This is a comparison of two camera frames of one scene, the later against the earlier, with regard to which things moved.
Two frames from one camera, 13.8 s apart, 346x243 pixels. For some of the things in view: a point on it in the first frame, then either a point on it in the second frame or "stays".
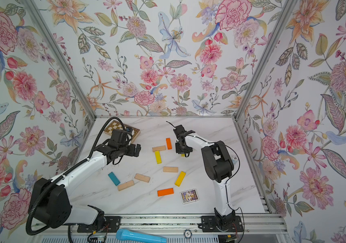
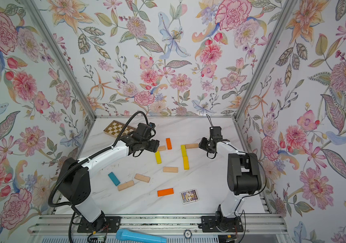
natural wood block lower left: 126,185 stays
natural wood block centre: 170,169 stays
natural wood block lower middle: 142,177 stays
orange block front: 165,192 stays
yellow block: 180,178 -> 186,163
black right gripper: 178,150 -> 202,145
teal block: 114,178 stays
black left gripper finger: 137,150 -> 152,145
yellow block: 158,157 stays
